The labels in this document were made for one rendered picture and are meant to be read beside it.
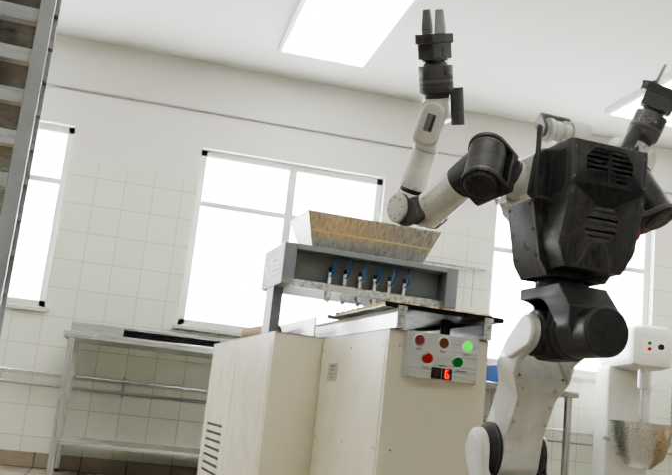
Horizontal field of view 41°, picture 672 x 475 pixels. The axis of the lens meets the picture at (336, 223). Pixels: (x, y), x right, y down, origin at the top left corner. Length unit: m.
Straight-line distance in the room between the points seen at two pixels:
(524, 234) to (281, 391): 1.46
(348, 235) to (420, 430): 1.02
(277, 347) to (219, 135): 3.55
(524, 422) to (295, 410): 1.29
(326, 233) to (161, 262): 3.12
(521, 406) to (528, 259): 0.36
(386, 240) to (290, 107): 3.40
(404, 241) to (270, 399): 0.83
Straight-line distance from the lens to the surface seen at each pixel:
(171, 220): 6.56
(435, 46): 2.31
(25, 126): 1.95
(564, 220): 2.08
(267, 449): 3.37
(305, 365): 3.40
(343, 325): 3.24
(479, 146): 2.18
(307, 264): 3.51
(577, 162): 2.10
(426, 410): 2.81
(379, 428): 2.76
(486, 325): 2.86
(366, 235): 3.56
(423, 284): 3.67
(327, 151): 6.84
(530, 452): 2.33
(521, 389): 2.25
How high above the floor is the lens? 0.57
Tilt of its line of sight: 12 degrees up
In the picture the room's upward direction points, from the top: 6 degrees clockwise
